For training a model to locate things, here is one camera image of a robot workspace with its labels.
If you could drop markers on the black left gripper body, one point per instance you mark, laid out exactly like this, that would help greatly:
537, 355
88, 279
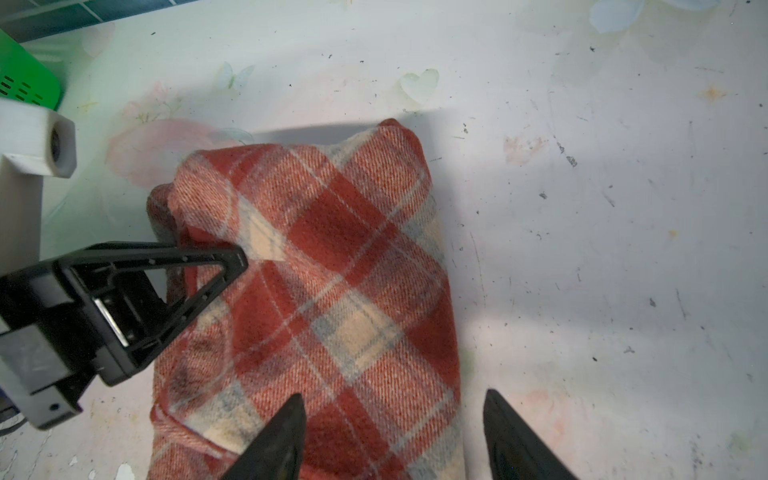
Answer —
46, 349

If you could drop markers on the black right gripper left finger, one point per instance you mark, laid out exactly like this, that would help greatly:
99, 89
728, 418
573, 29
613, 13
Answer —
277, 451

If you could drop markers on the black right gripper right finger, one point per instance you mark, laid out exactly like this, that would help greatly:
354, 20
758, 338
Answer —
515, 451

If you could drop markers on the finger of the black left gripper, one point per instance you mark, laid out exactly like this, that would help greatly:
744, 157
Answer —
138, 297

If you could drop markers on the red plaid skirt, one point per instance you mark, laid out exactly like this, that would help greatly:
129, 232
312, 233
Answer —
345, 301

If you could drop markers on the green plastic basket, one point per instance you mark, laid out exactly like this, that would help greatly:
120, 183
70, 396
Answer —
26, 79

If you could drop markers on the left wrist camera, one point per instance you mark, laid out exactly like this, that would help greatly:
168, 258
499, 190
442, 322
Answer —
36, 143

